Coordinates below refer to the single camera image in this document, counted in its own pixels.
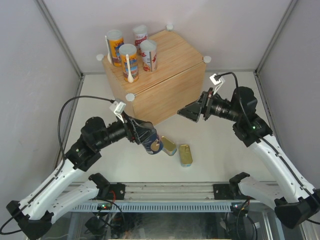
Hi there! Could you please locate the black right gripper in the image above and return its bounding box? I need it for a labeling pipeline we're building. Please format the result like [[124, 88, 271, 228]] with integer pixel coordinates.
[[177, 88, 241, 124]]

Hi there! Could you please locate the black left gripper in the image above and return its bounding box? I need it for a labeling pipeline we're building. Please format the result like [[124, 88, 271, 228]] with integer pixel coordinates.
[[94, 111, 156, 151]]

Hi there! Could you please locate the silver round tin can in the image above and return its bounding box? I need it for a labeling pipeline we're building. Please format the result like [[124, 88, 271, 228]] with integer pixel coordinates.
[[142, 131, 164, 155]]

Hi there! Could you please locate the orange can with white spoon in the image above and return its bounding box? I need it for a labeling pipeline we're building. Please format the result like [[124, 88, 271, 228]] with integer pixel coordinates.
[[119, 43, 139, 83]]

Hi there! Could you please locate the white red tall can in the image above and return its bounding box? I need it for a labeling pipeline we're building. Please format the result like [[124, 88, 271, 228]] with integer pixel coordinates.
[[132, 24, 148, 51]]

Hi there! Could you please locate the orange tall can with spoon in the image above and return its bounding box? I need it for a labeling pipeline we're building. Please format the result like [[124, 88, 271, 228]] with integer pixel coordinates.
[[105, 29, 124, 67]]

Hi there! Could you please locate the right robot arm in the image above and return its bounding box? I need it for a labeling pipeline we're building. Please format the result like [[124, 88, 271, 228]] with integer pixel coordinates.
[[177, 86, 320, 229]]

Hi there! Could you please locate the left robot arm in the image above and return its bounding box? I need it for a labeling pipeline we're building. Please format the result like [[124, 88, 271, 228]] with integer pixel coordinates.
[[6, 116, 163, 240]]

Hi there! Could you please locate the wooden box counter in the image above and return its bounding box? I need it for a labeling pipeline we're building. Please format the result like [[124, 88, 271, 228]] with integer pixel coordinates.
[[102, 30, 206, 125]]

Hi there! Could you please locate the teal rectangular tin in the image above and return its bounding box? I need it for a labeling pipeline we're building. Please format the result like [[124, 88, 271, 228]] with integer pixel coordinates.
[[161, 136, 177, 156]]

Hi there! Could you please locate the blue rectangular spam tin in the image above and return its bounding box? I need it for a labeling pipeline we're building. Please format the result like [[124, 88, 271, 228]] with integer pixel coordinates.
[[179, 144, 193, 167]]

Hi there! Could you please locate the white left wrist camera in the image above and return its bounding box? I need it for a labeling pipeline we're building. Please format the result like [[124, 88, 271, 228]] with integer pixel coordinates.
[[109, 99, 126, 123]]

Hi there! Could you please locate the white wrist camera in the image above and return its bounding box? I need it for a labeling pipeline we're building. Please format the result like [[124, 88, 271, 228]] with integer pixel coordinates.
[[209, 73, 225, 95], [109, 99, 126, 123]]

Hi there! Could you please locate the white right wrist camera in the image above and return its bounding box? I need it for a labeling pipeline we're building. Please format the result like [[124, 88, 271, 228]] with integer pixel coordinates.
[[209, 73, 225, 95]]

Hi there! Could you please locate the aluminium frame rail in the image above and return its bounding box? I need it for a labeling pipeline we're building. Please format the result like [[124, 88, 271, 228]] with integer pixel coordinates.
[[62, 181, 281, 201]]

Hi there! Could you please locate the black left base bracket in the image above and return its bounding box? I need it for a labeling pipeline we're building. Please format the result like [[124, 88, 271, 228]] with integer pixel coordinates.
[[93, 182, 126, 202]]

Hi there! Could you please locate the black base bracket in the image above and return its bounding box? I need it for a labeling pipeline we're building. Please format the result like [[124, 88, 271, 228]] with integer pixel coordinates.
[[213, 183, 241, 200], [93, 182, 126, 202]]

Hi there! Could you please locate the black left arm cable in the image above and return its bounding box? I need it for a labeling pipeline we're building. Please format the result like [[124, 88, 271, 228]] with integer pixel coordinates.
[[0, 95, 116, 235]]

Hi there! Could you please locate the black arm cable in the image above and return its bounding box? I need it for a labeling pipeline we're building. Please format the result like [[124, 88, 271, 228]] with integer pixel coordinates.
[[217, 71, 320, 225], [0, 95, 116, 235]]

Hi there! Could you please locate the black right base bracket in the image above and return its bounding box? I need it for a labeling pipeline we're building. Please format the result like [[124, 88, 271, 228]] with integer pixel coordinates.
[[213, 183, 241, 200]]

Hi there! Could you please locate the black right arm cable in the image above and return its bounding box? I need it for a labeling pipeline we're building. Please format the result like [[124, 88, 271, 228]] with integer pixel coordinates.
[[217, 71, 320, 225]]

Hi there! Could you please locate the grey perforated cable tray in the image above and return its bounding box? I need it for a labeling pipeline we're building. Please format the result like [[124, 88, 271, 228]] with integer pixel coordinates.
[[71, 202, 232, 213]]

